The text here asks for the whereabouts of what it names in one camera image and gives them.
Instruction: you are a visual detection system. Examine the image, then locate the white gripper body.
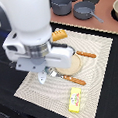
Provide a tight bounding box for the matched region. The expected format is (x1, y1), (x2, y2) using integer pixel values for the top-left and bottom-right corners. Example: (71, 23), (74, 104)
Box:
(3, 30), (75, 73)

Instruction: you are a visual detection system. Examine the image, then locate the orange toy bread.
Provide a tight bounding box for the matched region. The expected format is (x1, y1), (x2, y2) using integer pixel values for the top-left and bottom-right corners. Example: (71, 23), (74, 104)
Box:
(52, 30), (68, 41)

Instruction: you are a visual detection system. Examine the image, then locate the yellow toy butter box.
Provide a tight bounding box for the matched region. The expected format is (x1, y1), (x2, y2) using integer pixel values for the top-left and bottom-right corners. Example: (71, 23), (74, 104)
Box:
(69, 87), (81, 113)

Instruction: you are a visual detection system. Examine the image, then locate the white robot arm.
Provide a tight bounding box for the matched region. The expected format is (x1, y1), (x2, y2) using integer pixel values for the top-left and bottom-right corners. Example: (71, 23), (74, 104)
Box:
(0, 0), (74, 73)

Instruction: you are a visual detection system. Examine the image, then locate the round wooden plate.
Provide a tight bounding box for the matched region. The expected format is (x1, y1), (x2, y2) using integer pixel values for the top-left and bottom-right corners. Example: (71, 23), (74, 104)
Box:
(57, 53), (82, 76)

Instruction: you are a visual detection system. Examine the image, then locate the beige woven placemat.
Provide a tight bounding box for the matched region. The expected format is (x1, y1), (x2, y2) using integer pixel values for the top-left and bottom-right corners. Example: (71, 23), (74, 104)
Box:
(14, 30), (112, 118)

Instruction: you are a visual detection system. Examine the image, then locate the grey pot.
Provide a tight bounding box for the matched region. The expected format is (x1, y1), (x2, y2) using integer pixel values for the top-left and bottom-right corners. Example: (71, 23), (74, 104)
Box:
(51, 0), (72, 16)

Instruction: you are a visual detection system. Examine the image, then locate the brown toy stove board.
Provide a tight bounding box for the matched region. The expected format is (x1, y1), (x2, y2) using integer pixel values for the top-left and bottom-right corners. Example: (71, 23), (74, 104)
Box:
(51, 0), (118, 34)

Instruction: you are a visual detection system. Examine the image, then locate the beige bowl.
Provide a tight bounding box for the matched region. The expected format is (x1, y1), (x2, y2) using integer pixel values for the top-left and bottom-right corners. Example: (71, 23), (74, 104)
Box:
(113, 0), (118, 19)

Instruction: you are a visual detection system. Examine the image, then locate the fork with wooden handle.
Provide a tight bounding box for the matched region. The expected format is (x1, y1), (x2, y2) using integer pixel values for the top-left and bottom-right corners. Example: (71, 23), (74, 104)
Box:
(49, 70), (86, 86)

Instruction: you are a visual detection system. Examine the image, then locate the knife with wooden handle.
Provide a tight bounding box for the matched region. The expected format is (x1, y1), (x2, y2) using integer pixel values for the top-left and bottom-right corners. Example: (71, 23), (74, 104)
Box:
(76, 51), (97, 58)

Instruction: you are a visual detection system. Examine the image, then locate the grey saucepan with handle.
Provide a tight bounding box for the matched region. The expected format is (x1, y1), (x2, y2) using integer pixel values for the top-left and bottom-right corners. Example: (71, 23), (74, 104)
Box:
(73, 1), (104, 22)

